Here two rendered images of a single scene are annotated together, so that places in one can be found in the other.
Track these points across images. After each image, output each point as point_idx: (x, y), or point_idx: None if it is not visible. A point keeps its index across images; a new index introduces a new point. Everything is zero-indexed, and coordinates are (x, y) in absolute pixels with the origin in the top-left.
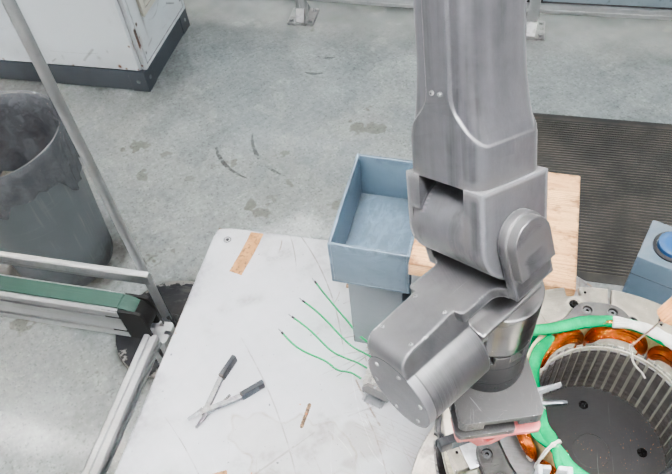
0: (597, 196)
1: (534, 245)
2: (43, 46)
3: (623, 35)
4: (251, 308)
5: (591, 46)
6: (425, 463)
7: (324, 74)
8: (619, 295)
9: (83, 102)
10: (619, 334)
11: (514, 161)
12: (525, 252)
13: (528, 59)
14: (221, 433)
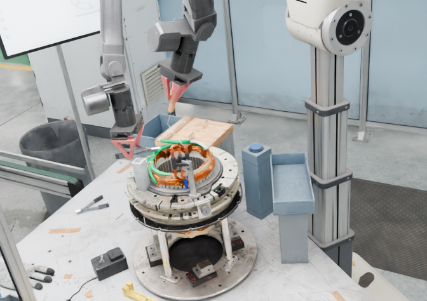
0: (366, 220)
1: (115, 68)
2: (96, 116)
3: (418, 145)
4: (117, 184)
5: (396, 148)
6: (154, 231)
7: (237, 147)
8: (212, 147)
9: (109, 147)
10: (194, 147)
11: (114, 49)
12: (112, 69)
13: (355, 151)
14: (85, 218)
